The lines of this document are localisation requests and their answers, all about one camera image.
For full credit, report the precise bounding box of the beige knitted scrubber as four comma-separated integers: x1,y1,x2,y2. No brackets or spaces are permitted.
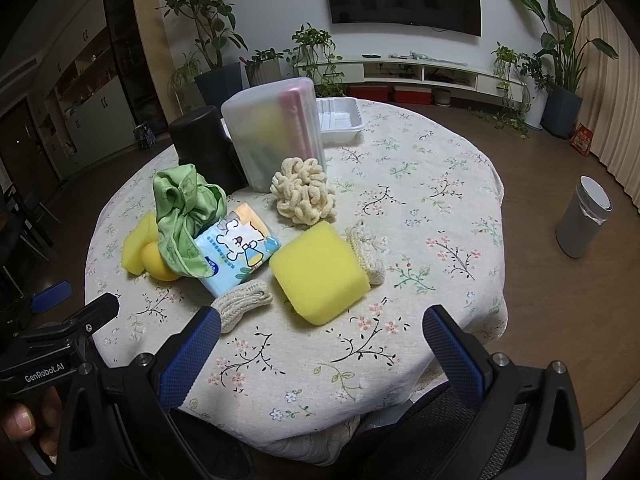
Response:
212,280,273,334

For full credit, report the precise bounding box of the yellow foam ball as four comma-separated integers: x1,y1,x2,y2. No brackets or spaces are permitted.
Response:
140,242,181,282

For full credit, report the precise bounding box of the blue bear tissue pack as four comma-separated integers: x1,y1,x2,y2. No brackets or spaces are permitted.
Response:
195,203,281,298

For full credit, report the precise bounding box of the small yellow sponge block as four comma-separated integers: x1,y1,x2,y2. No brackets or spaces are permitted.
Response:
122,210,158,275

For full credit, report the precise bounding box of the large yellow sponge block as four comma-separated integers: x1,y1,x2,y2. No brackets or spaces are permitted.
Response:
269,221,370,326

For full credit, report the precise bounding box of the green knotted cloth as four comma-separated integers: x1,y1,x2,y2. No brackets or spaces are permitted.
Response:
153,164,228,278

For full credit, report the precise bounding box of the cream knitted scrubber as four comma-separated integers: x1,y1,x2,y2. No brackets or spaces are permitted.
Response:
346,220,386,286

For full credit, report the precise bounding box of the cream chenille yarn bundle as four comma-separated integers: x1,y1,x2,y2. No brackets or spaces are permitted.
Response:
270,157,337,226

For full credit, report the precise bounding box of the person's left hand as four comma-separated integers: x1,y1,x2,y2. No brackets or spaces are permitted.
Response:
1,387,62,457

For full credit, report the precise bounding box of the floral white tablecloth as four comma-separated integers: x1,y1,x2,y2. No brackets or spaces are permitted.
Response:
85,101,508,465

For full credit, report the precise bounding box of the dark blue floor box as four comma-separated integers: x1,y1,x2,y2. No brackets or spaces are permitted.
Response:
134,122,155,150

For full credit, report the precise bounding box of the black cylinder container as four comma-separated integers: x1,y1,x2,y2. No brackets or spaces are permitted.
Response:
169,105,247,195

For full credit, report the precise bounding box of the grey cylindrical trash can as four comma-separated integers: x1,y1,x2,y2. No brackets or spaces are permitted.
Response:
555,176,613,259

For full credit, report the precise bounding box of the translucent plastic container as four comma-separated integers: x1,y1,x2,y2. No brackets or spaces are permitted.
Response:
221,77,326,192

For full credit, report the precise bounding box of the white plastic tray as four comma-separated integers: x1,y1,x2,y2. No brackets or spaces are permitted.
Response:
316,96,364,148

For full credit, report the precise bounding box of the red decorative box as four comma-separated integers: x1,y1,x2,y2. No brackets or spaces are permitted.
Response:
570,124,593,156

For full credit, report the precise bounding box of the plant in white ribbed pot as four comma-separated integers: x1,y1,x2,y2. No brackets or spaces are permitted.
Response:
245,48,283,87

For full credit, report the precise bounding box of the large leaf plant dark pot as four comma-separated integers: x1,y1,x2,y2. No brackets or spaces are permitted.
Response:
516,0,618,139

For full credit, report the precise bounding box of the red storage box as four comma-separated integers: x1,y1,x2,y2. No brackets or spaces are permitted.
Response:
347,84,393,103
393,86,433,105

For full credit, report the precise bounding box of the trailing green vine plant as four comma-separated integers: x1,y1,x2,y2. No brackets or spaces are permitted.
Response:
284,23,345,98

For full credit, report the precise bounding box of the white tv console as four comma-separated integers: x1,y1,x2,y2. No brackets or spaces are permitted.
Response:
297,54,528,104

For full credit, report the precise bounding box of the small vine plant right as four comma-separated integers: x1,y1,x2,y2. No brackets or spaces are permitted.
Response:
469,42,552,139

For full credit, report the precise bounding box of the beige curtain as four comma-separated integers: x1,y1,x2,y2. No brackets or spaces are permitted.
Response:
578,3,639,204

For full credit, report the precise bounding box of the tall plant in blue pot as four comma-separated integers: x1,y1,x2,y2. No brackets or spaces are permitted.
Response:
160,0,247,108

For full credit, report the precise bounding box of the white wall cabinet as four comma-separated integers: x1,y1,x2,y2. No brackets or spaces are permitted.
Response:
28,0,134,179

